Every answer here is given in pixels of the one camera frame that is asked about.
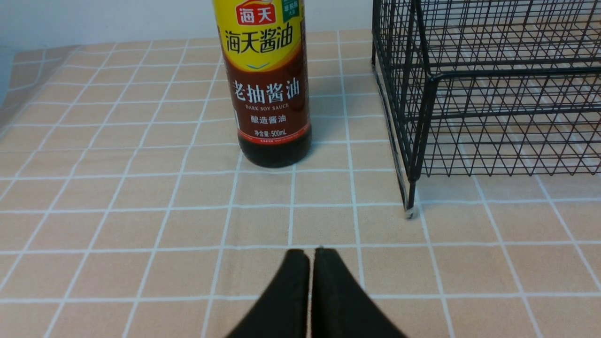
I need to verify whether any black wire mesh rack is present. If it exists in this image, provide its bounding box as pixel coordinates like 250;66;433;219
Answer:
371;0;601;219

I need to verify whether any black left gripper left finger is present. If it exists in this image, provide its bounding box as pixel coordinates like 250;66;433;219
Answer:
227;249;310;338

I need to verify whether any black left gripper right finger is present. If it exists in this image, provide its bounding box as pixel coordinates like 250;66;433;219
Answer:
311;247;406;338

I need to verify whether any dark soy sauce bottle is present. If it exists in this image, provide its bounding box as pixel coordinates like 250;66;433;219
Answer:
213;0;312;168

